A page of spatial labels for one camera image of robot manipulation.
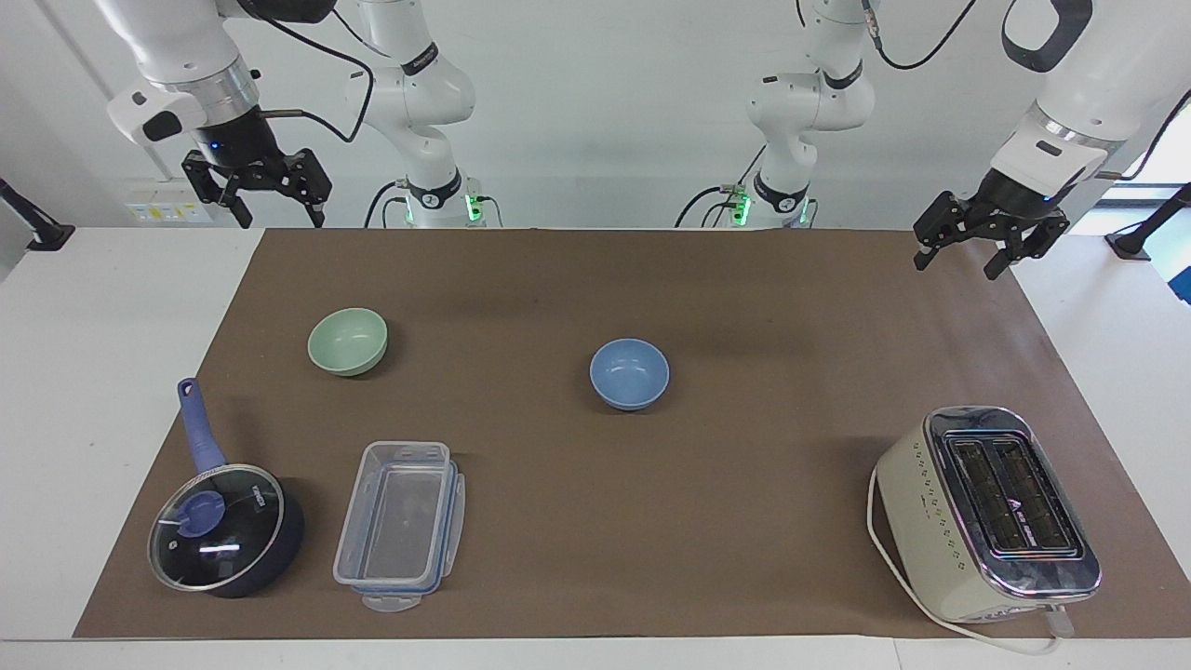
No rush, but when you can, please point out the glass lid with blue knob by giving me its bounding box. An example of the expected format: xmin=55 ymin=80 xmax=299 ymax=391
xmin=148 ymin=463 xmax=286 ymax=593

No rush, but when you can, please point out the white toaster cable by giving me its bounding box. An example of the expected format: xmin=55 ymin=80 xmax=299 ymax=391
xmin=865 ymin=463 xmax=1077 ymax=657

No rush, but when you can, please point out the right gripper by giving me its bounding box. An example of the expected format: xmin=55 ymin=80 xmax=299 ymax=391
xmin=181 ymin=104 xmax=334 ymax=230

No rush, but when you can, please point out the black stand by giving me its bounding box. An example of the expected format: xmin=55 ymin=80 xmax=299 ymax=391
xmin=1104 ymin=181 xmax=1191 ymax=261
xmin=0 ymin=177 xmax=76 ymax=253

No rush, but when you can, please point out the green bowl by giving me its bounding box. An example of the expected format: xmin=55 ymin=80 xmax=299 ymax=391
xmin=307 ymin=307 xmax=390 ymax=378

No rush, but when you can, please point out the white wall socket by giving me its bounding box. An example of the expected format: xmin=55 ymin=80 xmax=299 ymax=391
xmin=125 ymin=181 xmax=221 ymax=225

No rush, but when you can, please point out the blue bowl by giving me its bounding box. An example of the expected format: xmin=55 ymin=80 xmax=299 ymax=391
xmin=589 ymin=338 xmax=671 ymax=412

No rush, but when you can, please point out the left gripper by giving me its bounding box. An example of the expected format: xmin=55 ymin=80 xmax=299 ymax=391
xmin=912 ymin=169 xmax=1072 ymax=281

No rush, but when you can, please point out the clear plastic food container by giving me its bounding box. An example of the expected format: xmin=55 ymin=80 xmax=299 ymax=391
xmin=332 ymin=440 xmax=467 ymax=613

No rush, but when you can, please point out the cream and chrome toaster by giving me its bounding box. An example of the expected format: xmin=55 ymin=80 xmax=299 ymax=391
xmin=875 ymin=405 xmax=1104 ymax=624

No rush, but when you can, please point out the blue saucepan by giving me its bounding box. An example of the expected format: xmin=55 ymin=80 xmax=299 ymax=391
xmin=147 ymin=377 xmax=307 ymax=599

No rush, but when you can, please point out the black cable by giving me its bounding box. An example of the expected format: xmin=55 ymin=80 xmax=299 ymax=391
xmin=244 ymin=5 xmax=376 ymax=145
xmin=1096 ymin=88 xmax=1191 ymax=182
xmin=363 ymin=181 xmax=412 ymax=230
xmin=675 ymin=184 xmax=747 ymax=230
xmin=861 ymin=0 xmax=980 ymax=72

